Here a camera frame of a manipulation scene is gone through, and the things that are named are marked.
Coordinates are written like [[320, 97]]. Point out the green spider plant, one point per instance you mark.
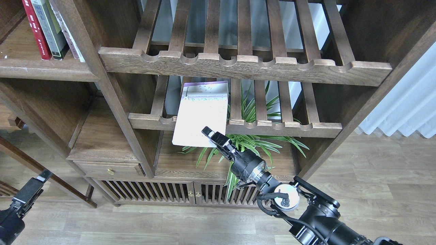
[[251, 142]]

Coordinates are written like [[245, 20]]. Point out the dark wooden bookshelf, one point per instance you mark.
[[330, 62]]

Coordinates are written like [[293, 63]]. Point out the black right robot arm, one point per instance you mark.
[[312, 214]]

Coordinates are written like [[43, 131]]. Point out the green grey black-edged book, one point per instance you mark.
[[51, 29]]

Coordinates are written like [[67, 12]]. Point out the brass drawer knob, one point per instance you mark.
[[110, 171]]

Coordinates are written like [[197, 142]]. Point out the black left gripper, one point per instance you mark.
[[11, 222]]

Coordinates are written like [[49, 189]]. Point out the white lavender paperback book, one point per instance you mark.
[[203, 104]]

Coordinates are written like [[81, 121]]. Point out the white upright book spine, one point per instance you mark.
[[67, 34]]

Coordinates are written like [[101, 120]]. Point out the wooden furniture frame left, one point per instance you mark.
[[10, 121]]

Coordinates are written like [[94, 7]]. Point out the red paperback book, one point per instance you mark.
[[37, 30]]

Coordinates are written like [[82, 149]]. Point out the white pleated curtain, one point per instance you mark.
[[411, 105]]

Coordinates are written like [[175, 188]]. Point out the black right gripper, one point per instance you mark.
[[247, 166]]

